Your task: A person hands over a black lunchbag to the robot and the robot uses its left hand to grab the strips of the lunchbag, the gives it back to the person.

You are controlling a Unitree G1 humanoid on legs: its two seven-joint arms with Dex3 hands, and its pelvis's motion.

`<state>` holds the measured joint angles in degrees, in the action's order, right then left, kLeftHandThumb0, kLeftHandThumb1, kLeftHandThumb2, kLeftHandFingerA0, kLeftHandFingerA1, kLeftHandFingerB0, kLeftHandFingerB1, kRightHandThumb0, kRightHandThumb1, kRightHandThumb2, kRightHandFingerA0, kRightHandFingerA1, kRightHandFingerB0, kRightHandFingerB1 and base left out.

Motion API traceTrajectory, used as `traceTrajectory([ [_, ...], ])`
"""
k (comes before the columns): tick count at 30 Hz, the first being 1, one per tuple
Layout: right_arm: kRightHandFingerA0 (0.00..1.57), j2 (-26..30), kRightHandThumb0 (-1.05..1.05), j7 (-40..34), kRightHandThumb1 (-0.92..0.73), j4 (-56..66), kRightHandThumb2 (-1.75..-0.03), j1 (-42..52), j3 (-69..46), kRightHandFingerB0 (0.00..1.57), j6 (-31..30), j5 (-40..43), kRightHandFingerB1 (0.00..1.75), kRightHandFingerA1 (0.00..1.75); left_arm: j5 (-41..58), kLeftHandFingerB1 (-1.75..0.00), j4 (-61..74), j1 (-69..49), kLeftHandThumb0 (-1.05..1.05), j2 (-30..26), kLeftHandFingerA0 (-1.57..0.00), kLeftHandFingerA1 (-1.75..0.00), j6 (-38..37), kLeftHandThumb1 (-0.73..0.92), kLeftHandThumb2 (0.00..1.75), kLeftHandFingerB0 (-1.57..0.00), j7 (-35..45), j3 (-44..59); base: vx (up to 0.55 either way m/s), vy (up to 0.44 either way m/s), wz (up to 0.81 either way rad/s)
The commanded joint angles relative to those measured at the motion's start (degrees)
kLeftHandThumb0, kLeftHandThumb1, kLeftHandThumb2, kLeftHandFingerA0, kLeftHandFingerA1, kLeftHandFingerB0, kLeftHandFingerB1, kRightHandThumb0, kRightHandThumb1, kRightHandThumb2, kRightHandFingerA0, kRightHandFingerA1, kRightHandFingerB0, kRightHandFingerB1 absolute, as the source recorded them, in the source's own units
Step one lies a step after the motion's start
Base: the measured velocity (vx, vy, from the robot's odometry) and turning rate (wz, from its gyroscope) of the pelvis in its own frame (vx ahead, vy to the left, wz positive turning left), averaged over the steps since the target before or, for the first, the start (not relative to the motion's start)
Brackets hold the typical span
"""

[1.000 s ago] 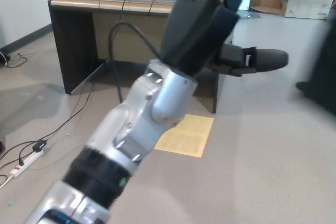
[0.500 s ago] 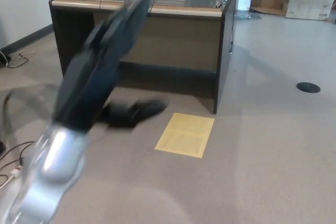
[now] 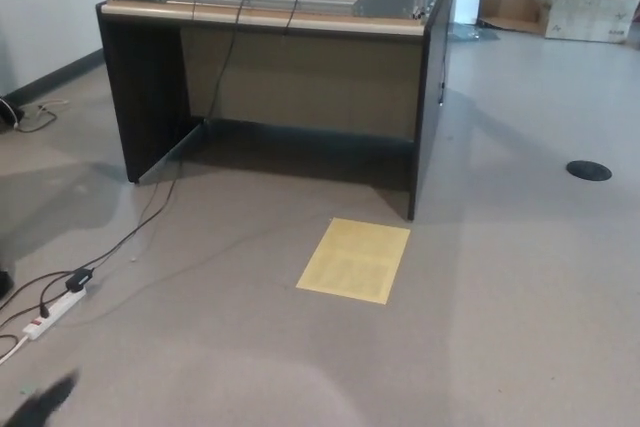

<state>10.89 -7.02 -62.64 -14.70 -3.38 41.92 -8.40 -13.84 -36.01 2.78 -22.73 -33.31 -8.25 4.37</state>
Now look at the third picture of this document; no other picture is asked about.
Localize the yellow paper sheet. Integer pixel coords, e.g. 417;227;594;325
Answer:
294;217;413;307

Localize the dark brown office desk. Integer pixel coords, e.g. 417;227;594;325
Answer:
95;0;462;222

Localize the clear plastic sheet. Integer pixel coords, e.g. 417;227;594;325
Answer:
448;23;502;44

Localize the black power adapter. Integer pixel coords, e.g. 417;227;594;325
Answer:
65;268;97;293

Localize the brown cardboard box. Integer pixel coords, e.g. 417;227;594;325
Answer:
476;0;549;38

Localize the round black floor cover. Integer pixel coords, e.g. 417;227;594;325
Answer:
565;160;614;182

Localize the white power strip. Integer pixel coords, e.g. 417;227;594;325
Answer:
21;288;88;341

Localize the black floor device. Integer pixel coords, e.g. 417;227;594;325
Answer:
0;95;26;135

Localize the white cardboard box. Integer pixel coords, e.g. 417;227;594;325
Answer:
532;0;640;44

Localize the long black power cable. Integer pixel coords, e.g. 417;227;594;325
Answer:
79;0;254;276

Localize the beige floor cable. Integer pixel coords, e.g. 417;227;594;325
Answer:
16;98;69;135

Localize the black plug with cable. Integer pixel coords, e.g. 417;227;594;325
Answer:
0;271;72;331

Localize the white power strip cord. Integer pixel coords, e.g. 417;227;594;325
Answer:
0;333;31;364

